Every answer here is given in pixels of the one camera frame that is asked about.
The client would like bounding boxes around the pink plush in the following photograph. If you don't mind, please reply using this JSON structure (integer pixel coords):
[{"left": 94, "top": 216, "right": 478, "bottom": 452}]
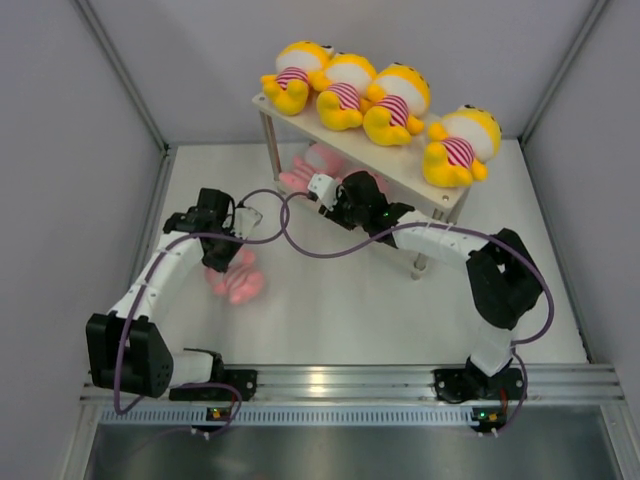
[
  {"left": 279, "top": 143, "right": 345, "bottom": 192},
  {"left": 204, "top": 248, "right": 265, "bottom": 305},
  {"left": 369, "top": 172, "right": 390, "bottom": 195}
]

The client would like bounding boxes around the yellow plush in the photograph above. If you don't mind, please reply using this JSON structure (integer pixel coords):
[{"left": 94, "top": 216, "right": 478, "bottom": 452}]
[
  {"left": 312, "top": 52, "right": 377, "bottom": 131},
  {"left": 260, "top": 40, "right": 335, "bottom": 116},
  {"left": 363, "top": 62, "right": 431, "bottom": 147},
  {"left": 422, "top": 105, "right": 502, "bottom": 188}
]

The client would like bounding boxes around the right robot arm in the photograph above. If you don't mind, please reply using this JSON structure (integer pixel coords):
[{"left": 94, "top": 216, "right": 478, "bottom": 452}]
[{"left": 309, "top": 171, "right": 548, "bottom": 397}]

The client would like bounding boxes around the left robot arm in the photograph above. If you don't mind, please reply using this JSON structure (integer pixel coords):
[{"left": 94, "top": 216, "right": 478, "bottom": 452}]
[{"left": 86, "top": 188, "right": 262, "bottom": 400}]

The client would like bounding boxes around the white two-tier shelf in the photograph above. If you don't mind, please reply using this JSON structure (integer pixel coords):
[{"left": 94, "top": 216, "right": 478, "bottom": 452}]
[{"left": 252, "top": 94, "right": 468, "bottom": 280}]

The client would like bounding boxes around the pink plush under shelf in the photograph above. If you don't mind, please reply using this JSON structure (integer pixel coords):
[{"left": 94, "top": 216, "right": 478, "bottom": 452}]
[{"left": 279, "top": 143, "right": 345, "bottom": 192}]

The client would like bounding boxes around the yellow plush on shelf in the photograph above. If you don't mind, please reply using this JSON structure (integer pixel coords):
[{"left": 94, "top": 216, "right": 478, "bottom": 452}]
[{"left": 260, "top": 40, "right": 335, "bottom": 116}]

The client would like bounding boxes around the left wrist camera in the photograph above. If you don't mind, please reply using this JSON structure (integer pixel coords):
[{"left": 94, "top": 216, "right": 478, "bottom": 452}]
[{"left": 232, "top": 206, "right": 263, "bottom": 240}]

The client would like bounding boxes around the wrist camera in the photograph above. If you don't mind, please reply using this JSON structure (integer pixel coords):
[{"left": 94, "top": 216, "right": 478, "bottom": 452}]
[
  {"left": 307, "top": 173, "right": 341, "bottom": 213},
  {"left": 232, "top": 206, "right": 263, "bottom": 240}
]

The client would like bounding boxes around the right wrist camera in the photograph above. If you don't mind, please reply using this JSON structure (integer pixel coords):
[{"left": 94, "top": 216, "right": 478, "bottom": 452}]
[{"left": 307, "top": 173, "right": 341, "bottom": 213}]

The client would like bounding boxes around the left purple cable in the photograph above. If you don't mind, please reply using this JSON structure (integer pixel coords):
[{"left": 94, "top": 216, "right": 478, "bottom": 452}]
[{"left": 113, "top": 188, "right": 291, "bottom": 435}]

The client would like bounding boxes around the purple cable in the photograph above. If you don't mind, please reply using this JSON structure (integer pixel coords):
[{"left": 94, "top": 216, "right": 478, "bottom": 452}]
[
  {"left": 113, "top": 188, "right": 291, "bottom": 435},
  {"left": 282, "top": 192, "right": 556, "bottom": 437}
]

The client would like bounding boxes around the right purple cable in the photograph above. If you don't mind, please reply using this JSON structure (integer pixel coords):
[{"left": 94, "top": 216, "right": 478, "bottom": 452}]
[{"left": 282, "top": 192, "right": 556, "bottom": 437}]

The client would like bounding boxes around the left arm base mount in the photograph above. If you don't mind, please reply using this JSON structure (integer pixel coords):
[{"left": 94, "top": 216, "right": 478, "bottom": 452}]
[{"left": 169, "top": 368, "right": 258, "bottom": 402}]

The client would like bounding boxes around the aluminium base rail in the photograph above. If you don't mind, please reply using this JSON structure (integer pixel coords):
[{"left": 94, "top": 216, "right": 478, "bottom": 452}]
[{"left": 79, "top": 363, "right": 626, "bottom": 406}]

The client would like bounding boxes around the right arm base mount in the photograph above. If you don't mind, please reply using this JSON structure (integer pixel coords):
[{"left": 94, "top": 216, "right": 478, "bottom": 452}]
[{"left": 433, "top": 368, "right": 524, "bottom": 404}]

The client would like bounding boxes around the grey slotted cable duct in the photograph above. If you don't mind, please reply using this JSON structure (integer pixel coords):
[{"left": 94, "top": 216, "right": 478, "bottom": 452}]
[{"left": 101, "top": 405, "right": 498, "bottom": 427}]

